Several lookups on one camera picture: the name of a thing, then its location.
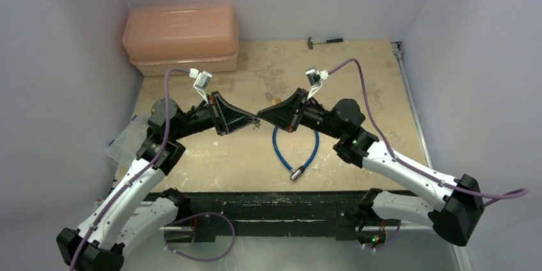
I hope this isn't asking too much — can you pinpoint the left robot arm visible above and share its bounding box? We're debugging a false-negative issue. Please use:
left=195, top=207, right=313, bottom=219
left=56, top=91, right=259, bottom=270

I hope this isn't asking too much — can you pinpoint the pink plastic toolbox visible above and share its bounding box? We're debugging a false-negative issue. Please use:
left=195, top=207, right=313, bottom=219
left=122, top=3, right=239, bottom=77

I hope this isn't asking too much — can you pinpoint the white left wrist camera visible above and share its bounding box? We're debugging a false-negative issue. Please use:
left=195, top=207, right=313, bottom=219
left=189, top=68, right=213, bottom=104

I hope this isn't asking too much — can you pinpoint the small black-handled hammer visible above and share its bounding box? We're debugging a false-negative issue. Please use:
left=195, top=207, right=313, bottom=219
left=307, top=37, right=344, bottom=50

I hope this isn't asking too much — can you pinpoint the clear plastic screw organizer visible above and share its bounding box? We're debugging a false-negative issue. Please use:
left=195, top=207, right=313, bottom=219
left=105, top=115, right=148, bottom=167

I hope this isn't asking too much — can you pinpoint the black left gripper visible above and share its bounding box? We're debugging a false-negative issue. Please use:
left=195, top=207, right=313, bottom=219
left=171, top=91, right=257, bottom=141

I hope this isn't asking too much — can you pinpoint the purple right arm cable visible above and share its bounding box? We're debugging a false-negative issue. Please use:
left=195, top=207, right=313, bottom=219
left=328, top=58, right=529, bottom=253

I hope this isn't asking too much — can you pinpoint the brass padlock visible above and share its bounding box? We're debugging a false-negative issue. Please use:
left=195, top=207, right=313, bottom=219
left=266, top=93, right=282, bottom=105

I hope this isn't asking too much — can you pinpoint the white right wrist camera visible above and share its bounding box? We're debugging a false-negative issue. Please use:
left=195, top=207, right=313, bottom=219
left=306, top=67, right=329, bottom=100

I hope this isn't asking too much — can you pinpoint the blue cable lock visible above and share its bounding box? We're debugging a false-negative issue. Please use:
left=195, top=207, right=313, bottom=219
left=272, top=125, right=320, bottom=182

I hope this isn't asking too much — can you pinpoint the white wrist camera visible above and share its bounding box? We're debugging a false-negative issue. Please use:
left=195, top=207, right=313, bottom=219
left=306, top=67, right=329, bottom=100
left=189, top=68, right=213, bottom=104

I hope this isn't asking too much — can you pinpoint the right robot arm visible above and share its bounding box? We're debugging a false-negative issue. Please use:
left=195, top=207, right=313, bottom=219
left=257, top=88, right=485, bottom=247

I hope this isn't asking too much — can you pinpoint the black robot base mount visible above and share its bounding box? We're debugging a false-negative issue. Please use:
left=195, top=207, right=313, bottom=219
left=146, top=189, right=407, bottom=245

